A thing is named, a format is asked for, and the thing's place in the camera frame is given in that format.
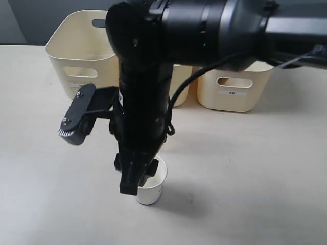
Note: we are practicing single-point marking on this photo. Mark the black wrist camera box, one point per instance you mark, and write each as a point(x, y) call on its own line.
point(89, 104)

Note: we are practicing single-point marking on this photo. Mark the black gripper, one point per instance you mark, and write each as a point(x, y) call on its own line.
point(139, 123)

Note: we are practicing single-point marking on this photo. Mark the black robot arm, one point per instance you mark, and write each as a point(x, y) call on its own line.
point(162, 46)

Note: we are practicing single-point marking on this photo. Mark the cream plastic bin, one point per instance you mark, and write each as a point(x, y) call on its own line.
point(179, 75)
point(233, 91)
point(80, 52)

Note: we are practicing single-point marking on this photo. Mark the left cream plastic bin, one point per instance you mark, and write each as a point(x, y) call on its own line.
point(80, 52)

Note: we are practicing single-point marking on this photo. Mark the middle cream plastic bin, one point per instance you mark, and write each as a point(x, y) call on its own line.
point(179, 75)

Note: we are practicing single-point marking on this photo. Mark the right cream plastic bin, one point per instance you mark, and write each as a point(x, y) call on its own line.
point(233, 91)

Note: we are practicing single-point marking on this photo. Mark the white paper cup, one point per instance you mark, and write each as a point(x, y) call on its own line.
point(152, 190)

